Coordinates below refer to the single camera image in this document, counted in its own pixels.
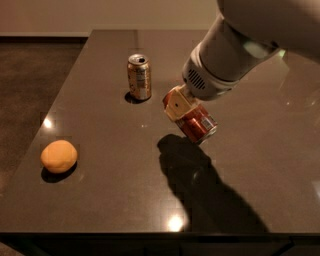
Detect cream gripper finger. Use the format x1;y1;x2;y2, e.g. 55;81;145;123
163;84;199;121

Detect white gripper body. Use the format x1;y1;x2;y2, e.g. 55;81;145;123
182;15;278;101

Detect red coke can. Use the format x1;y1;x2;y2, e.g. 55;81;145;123
172;98;217;144

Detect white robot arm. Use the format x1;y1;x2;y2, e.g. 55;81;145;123
164;0;320;121

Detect gold soda can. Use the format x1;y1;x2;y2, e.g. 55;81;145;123
127;53;152;101

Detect orange fruit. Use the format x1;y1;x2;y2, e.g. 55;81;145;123
40;140;78;174

